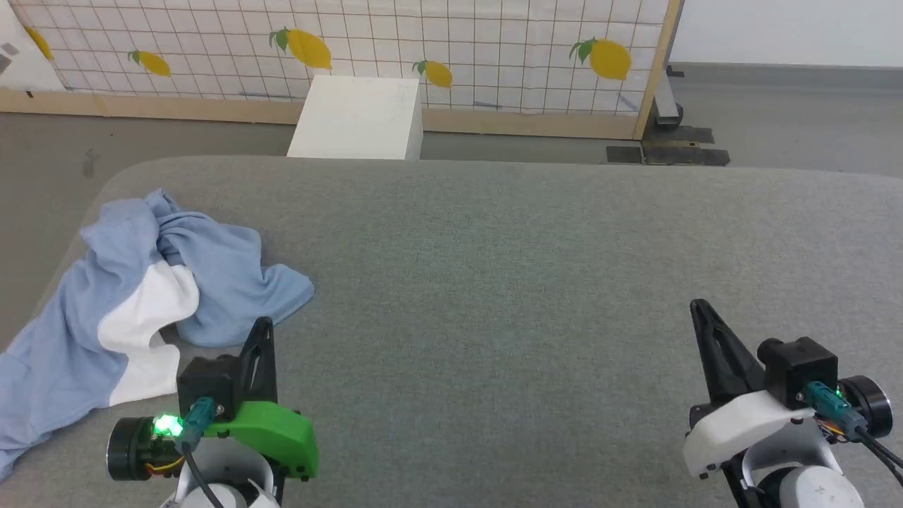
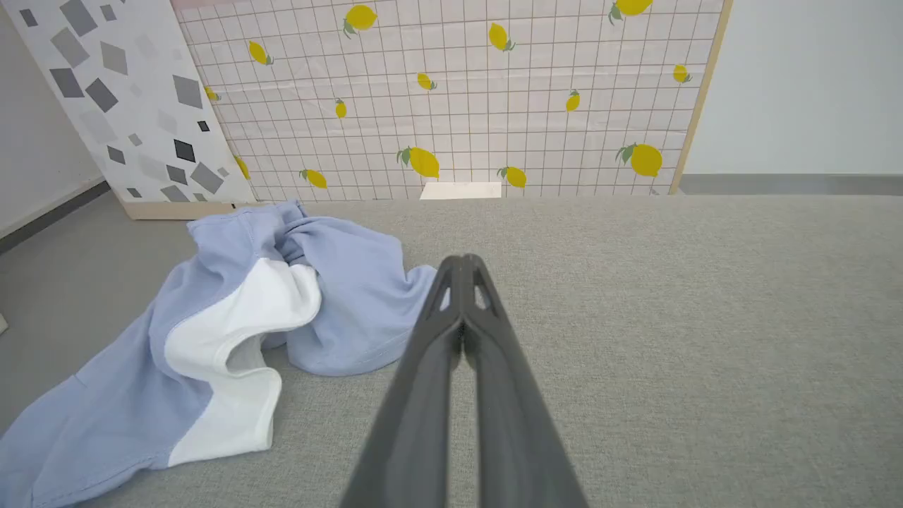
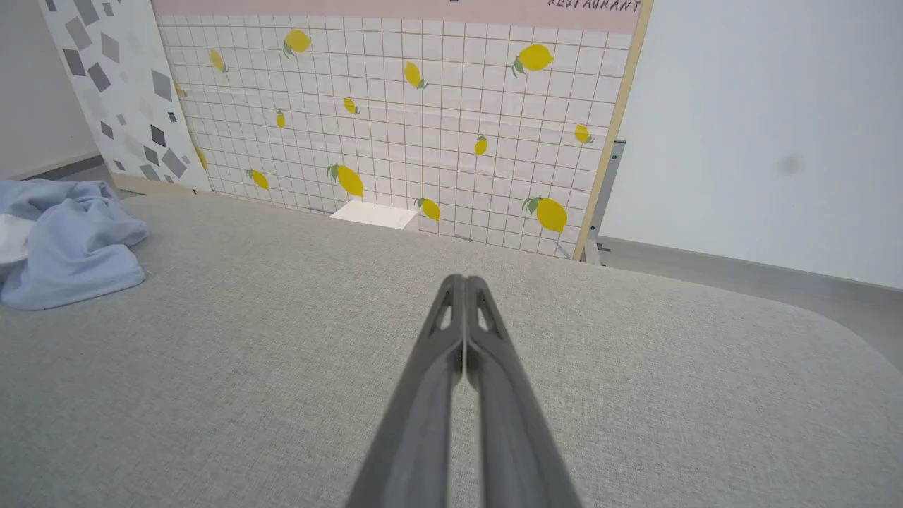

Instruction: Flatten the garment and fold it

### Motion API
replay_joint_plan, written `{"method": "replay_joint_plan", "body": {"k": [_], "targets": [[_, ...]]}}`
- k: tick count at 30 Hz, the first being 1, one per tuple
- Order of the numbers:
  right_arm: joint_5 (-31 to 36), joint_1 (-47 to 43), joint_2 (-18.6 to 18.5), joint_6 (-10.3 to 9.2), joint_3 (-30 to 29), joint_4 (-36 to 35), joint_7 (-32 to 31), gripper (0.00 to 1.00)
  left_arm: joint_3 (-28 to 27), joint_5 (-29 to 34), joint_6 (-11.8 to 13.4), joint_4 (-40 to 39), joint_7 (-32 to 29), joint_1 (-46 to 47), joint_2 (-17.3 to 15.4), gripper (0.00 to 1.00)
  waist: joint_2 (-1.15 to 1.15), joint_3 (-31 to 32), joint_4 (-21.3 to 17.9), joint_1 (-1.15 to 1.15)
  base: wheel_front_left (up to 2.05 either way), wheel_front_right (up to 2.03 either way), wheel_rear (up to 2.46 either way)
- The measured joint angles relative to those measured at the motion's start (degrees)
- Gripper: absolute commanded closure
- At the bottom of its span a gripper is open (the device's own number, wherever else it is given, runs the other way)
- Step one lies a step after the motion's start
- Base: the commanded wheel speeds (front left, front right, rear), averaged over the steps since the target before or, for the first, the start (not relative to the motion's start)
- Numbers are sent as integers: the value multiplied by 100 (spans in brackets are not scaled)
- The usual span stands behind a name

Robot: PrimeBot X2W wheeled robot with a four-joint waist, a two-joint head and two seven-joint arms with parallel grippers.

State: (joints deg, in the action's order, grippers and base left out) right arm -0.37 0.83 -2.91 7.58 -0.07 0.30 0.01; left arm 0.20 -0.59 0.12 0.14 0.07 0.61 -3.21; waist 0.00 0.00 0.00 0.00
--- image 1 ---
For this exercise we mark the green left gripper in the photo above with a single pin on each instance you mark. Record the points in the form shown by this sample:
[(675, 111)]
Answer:
[(271, 429)]

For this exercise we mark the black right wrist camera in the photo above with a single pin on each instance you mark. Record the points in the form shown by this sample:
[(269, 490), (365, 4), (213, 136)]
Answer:
[(801, 367)]

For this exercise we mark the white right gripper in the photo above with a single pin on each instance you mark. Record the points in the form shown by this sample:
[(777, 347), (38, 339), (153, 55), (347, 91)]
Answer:
[(741, 423)]

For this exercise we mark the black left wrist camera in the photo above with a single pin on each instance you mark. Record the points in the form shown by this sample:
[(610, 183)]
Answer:
[(204, 384)]

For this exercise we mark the blue and white polo shirt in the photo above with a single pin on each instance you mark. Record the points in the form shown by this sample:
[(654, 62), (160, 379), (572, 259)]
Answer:
[(211, 268)]

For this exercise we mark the lemon print grid partition panel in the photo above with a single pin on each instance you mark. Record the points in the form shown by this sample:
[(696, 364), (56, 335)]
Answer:
[(458, 49)]

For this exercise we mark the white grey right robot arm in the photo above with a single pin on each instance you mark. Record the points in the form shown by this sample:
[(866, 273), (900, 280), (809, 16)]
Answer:
[(804, 480)]

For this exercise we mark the white board with grey tape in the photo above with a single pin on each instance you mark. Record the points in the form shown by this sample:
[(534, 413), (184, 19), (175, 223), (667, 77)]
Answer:
[(21, 67)]

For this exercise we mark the white rectangular box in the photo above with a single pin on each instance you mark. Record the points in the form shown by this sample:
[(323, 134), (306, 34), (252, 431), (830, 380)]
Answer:
[(356, 116)]

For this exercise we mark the grey metal panel foot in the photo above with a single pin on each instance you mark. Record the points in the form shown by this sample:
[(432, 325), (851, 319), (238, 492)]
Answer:
[(667, 106)]

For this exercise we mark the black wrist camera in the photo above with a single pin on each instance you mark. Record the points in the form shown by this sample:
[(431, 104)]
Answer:
[(204, 384), (801, 367)]

